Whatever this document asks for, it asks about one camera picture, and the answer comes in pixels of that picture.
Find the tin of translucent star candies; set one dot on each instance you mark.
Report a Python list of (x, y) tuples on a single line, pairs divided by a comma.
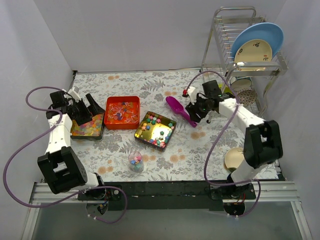
[(90, 131)]

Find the orange tray of lollipops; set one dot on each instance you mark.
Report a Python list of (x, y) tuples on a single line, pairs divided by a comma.
[(122, 113)]

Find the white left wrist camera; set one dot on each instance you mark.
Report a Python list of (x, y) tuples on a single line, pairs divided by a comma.
[(73, 93)]

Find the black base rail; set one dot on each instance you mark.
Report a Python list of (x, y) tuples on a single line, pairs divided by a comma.
[(173, 195)]

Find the green bowl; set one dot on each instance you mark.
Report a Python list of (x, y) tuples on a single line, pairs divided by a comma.
[(225, 90)]

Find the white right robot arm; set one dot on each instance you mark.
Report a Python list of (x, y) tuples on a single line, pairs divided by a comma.
[(262, 139)]

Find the white blue rimmed bowl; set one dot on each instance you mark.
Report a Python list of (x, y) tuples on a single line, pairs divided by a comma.
[(239, 83)]

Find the blue plate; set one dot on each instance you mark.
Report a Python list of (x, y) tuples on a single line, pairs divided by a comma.
[(267, 31)]

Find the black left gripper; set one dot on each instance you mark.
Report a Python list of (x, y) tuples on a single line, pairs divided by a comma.
[(83, 113)]

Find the tin of opaque star candies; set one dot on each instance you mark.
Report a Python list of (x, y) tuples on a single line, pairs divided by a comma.
[(155, 131)]

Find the floral table mat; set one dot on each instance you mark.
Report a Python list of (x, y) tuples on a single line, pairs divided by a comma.
[(192, 153)]

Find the metal dish rack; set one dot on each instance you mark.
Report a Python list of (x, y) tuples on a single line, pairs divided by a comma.
[(227, 24)]

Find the mosaic patterned bowl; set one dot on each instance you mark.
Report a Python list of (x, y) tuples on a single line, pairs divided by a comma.
[(247, 97)]

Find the small cream plate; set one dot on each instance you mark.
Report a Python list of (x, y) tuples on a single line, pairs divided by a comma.
[(233, 158)]

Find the cream patterned plate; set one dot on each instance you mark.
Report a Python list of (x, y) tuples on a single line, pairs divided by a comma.
[(255, 50)]

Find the purple plastic scoop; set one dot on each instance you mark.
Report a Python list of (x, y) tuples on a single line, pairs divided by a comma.
[(179, 109)]

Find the clear glass jar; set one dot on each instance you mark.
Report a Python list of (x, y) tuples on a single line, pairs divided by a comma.
[(136, 163)]

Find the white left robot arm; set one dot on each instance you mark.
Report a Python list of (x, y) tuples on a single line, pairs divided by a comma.
[(60, 166)]

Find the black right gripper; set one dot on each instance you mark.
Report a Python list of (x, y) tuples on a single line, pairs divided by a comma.
[(196, 110)]

